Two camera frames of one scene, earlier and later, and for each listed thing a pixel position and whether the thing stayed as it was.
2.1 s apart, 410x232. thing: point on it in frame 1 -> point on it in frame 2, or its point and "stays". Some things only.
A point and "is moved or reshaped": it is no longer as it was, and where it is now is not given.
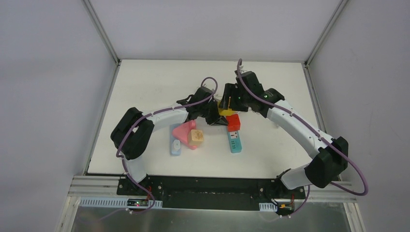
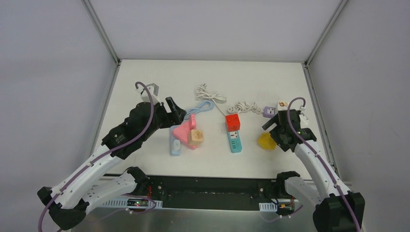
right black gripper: x=228 y=102 -> x=279 y=125
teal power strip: x=235 y=141 stays
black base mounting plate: x=208 y=193 stays
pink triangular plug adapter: x=181 y=132 stays
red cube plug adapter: x=233 y=123 stays
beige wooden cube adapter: x=197 y=137 stays
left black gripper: x=211 y=113 -> x=167 y=112
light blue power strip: x=175 y=144 stays
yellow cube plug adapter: x=225 y=112 is moved or reshaped
